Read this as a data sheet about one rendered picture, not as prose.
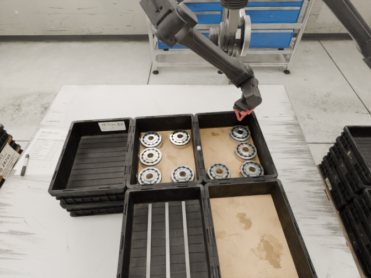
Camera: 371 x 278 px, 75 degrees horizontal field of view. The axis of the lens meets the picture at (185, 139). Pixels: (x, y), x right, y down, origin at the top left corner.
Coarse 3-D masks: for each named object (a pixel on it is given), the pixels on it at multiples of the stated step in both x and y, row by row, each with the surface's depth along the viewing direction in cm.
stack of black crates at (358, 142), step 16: (352, 128) 158; (368, 128) 157; (336, 144) 167; (352, 144) 149; (368, 144) 160; (336, 160) 166; (352, 160) 150; (368, 160) 152; (336, 176) 166; (352, 176) 151; (368, 176) 137; (336, 192) 167; (352, 192) 149; (336, 208) 166
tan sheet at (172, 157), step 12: (144, 132) 125; (168, 132) 124; (168, 144) 119; (192, 144) 119; (168, 156) 114; (180, 156) 114; (192, 156) 114; (144, 168) 110; (168, 168) 110; (192, 168) 109; (168, 180) 105
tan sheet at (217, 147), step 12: (204, 132) 124; (216, 132) 124; (228, 132) 124; (204, 144) 119; (216, 144) 119; (228, 144) 118; (252, 144) 118; (204, 156) 114; (216, 156) 114; (228, 156) 114
